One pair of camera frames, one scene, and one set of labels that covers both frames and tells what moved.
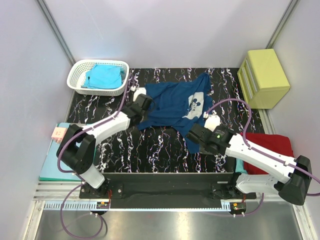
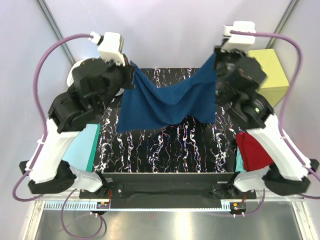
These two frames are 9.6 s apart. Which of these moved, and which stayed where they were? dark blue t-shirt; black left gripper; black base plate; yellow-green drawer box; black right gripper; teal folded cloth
Moved: black left gripper; black right gripper; dark blue t-shirt
Stayed: black base plate; teal folded cloth; yellow-green drawer box
